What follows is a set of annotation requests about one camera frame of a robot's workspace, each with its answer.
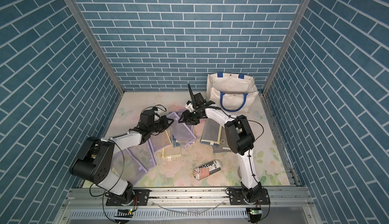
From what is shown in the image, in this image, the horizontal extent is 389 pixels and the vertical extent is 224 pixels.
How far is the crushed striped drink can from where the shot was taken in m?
0.80

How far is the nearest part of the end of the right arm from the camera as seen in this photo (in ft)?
2.43

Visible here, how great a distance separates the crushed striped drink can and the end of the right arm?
24cm

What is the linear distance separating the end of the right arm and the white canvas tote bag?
17 centimetres

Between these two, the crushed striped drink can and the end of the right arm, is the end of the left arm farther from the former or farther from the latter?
the crushed striped drink can

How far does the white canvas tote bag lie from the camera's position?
94cm

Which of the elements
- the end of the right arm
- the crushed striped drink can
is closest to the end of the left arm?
the end of the right arm

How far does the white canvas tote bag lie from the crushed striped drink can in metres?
0.37
